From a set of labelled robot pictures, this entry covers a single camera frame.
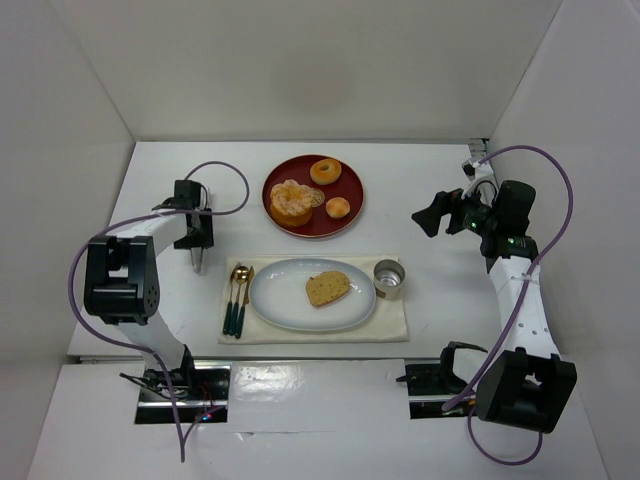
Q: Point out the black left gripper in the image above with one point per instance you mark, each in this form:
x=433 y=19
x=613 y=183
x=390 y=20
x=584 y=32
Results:
x=197 y=240

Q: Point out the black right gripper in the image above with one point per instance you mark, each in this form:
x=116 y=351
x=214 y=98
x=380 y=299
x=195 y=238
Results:
x=451 y=216

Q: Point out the sliced bread piece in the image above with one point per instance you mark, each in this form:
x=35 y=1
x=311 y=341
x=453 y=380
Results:
x=327 y=288

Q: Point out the metal tongs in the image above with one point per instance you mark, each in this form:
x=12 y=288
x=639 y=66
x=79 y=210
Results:
x=197 y=258

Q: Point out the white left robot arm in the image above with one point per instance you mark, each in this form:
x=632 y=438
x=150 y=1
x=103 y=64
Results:
x=122 y=285

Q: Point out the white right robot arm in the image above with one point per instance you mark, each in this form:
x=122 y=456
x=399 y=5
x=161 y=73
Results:
x=523 y=381

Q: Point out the steel cup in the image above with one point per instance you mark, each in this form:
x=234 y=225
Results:
x=388 y=278

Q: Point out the dark red round tray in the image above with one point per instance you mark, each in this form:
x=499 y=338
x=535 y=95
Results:
x=348 y=186

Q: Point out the light blue oval plate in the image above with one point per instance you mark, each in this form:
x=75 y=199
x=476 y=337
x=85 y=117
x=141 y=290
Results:
x=278 y=294

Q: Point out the small round bun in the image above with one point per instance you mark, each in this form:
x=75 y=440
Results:
x=337 y=207

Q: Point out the large crumb-topped yellow cake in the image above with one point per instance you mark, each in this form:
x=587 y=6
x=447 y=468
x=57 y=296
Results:
x=292 y=204

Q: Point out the cream cloth placemat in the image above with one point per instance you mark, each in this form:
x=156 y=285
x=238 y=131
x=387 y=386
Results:
x=387 y=322

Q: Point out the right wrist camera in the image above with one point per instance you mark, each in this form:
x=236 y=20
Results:
x=477 y=171

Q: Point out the gold spoon green handle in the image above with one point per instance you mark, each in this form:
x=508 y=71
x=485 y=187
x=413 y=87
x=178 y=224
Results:
x=241 y=275

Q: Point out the gold fork green handle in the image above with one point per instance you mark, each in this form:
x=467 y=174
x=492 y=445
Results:
x=227 y=315

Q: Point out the ring-shaped bread donut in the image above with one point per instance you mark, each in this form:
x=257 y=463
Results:
x=326 y=171

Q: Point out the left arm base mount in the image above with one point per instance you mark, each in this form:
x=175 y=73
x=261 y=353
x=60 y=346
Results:
x=206 y=400

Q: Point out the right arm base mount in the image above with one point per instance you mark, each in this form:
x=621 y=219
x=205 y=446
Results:
x=431 y=383

